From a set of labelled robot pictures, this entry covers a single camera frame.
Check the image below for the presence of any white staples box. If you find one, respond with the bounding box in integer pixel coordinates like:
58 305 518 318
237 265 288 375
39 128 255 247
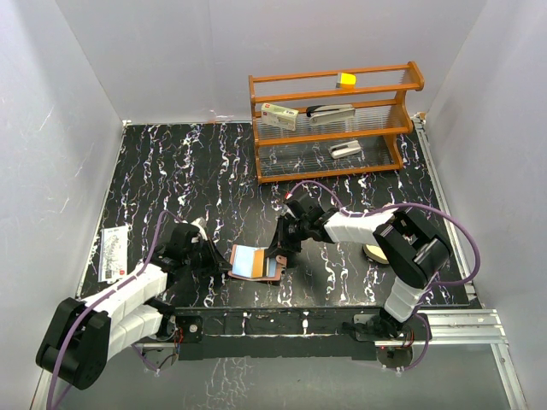
261 102 299 132

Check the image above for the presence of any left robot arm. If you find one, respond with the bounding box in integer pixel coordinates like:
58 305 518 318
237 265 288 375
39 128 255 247
35 220 232 390

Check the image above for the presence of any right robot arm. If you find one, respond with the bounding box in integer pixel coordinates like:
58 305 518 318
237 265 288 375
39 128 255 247
255 193 452 339

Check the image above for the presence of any orange wooden shelf rack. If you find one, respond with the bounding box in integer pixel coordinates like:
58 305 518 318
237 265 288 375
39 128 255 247
248 61 425 184

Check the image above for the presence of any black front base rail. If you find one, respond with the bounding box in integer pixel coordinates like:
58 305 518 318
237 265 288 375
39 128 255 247
140 305 432 362

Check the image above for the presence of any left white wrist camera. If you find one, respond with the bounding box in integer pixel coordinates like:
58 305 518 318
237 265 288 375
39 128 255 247
191 217 209 240

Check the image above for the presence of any small white stapler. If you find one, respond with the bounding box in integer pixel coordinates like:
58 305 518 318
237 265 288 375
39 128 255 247
328 140 362 160

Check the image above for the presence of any grey black stapler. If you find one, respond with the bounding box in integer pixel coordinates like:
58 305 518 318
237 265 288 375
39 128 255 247
306 104 356 126

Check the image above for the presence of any purple cable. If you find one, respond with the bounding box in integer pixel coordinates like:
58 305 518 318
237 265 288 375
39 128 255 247
44 210 193 410
284 179 482 372

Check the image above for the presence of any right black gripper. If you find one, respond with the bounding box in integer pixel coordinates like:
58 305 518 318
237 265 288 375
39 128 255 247
267 214 310 258

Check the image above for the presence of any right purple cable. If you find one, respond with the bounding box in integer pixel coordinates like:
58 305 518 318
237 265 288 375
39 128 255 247
284 179 482 372

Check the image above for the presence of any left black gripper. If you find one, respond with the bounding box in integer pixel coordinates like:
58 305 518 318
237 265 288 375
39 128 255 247
184 235 232 278

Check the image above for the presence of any white printed leaflet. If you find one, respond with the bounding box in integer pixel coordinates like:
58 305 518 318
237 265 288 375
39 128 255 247
98 225 128 284

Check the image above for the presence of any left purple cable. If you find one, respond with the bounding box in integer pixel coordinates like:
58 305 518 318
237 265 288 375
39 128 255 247
44 210 193 410

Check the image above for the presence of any beige oval card tray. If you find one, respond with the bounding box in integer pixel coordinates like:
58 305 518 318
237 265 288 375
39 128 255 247
362 244 389 265

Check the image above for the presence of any yellow grey eraser block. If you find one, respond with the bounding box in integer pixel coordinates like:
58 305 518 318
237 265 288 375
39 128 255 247
336 73 356 90

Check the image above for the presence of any pink leather card holder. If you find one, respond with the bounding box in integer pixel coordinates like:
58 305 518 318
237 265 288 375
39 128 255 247
228 244 287 282

